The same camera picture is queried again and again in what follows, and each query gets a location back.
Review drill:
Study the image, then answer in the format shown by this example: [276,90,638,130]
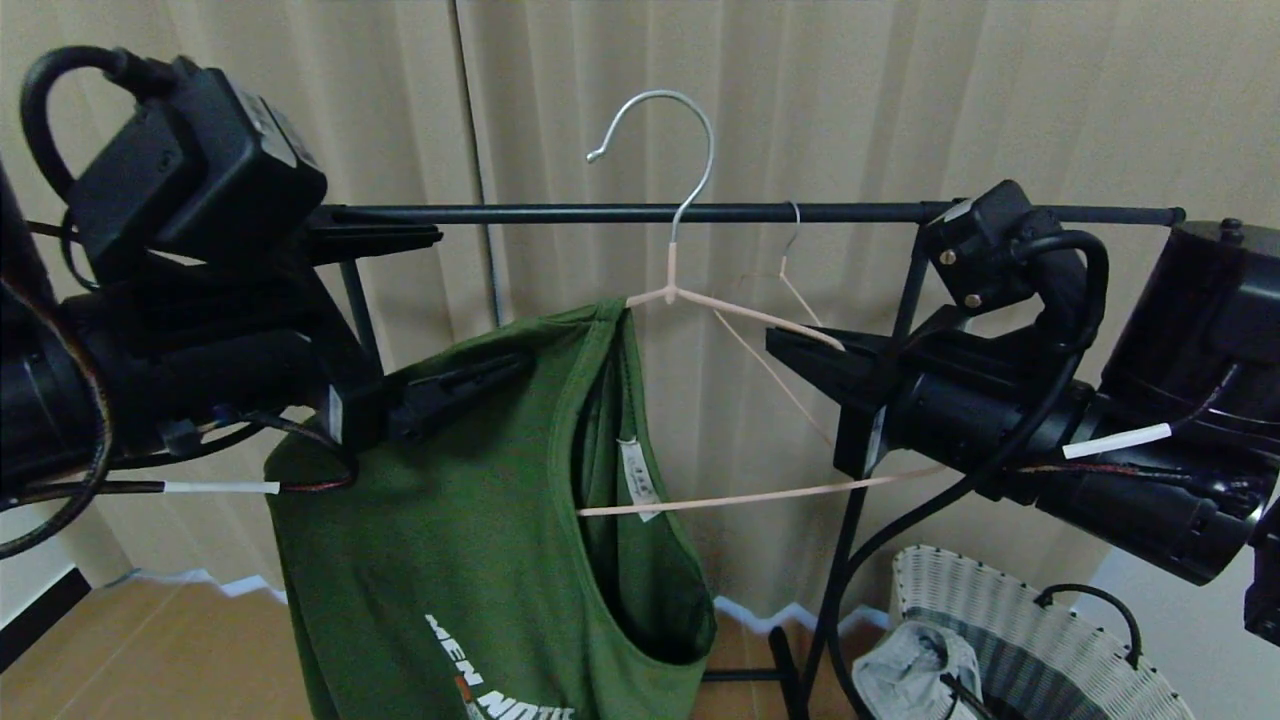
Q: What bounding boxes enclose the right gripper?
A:
[835,333,1263,587]

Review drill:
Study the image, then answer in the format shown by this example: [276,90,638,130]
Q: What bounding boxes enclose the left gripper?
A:
[0,258,533,481]

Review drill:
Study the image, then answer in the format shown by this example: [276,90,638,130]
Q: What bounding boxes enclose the green sleeveless shirt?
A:
[263,297,719,720]

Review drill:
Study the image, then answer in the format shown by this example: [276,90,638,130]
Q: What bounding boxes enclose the pink clothes hanger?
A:
[713,203,837,448]
[577,90,951,519]

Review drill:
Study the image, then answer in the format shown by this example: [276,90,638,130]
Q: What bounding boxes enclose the white laundry basket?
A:
[890,545,1187,720]

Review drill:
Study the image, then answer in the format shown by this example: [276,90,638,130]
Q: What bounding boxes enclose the black clothes rack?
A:
[305,202,1187,720]

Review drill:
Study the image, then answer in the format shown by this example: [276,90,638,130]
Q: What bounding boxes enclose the pale grey garment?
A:
[853,620,986,720]

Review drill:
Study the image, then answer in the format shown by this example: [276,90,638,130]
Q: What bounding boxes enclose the beige curtain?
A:
[0,0,1280,636]

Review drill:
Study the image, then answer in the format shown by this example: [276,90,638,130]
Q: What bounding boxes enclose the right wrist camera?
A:
[922,180,1041,313]

